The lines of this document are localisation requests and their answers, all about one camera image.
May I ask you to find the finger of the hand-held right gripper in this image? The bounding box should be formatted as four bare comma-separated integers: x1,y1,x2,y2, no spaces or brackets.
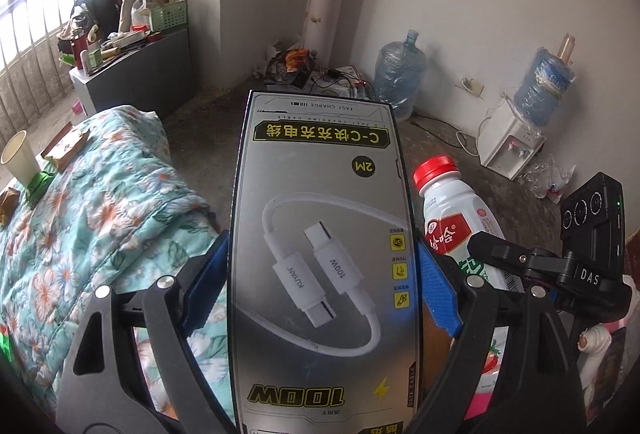
467,231,570,287

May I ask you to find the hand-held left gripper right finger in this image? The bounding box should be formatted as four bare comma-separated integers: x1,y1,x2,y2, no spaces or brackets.
400,244,589,434

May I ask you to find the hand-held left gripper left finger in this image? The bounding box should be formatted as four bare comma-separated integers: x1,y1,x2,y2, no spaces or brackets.
55,229,237,434

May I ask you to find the white red-capped milk bottle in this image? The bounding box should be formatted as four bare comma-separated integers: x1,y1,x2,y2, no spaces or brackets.
412,155,527,396

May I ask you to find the grey cable box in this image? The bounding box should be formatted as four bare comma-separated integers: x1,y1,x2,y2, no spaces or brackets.
227,89,427,434

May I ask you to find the person's right hand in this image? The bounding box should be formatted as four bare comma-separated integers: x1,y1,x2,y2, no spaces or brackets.
577,321,615,391

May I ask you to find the crumpled clear plastic bag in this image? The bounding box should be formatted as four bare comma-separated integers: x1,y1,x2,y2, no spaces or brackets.
519,153,577,203

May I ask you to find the white water dispenser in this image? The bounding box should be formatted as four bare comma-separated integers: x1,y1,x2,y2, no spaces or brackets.
477,101,547,181

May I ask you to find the floral blue blanket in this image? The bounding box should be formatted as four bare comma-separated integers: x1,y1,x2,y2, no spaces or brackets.
0,106,237,421

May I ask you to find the pink printed bag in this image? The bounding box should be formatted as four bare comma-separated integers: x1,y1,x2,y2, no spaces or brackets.
467,389,499,421

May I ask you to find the blue water jug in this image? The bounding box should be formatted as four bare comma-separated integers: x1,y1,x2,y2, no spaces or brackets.
513,46,577,128

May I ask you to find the green snack packet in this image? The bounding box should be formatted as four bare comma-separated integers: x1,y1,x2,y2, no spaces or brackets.
27,171,57,206

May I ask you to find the yellow orange snack packet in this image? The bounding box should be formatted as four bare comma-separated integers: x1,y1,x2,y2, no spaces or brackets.
42,126,92,173

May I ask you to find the brown gold snack packet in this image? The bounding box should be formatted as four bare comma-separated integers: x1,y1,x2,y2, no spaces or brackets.
0,188,22,227

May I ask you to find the grey cabinet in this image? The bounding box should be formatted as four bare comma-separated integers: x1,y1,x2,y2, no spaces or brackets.
69,26,199,126

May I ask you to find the empty clear water jug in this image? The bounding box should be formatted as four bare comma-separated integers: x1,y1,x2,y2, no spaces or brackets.
373,29,430,123

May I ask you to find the white paper cup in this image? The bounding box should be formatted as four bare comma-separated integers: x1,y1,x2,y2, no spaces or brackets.
0,129,41,185

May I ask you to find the orange snack bag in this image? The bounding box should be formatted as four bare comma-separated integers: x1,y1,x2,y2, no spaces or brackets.
264,46,314,88

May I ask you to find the white flat floor box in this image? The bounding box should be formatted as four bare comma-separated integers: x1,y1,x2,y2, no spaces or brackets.
309,64,377,101

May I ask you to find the red thermos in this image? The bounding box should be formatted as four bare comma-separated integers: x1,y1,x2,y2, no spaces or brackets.
71,28,86,70

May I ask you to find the green plastic basket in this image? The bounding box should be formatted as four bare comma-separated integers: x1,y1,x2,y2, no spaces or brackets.
149,0,190,33

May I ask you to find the white plastic bag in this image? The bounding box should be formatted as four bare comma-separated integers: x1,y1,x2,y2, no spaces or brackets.
130,0,151,28

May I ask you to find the metal window railing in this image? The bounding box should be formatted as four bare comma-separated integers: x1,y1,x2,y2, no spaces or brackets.
0,0,109,131

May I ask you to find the black clothing pile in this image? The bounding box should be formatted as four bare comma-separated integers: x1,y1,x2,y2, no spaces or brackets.
69,0,122,36

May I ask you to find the printed wallpaper roll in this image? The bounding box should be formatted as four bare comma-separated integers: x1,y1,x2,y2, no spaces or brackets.
299,0,353,71

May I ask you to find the black floor cable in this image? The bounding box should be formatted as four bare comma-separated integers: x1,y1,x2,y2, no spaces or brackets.
409,115,462,136

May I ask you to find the wall socket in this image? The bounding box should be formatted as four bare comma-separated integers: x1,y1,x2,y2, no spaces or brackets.
456,74,485,97

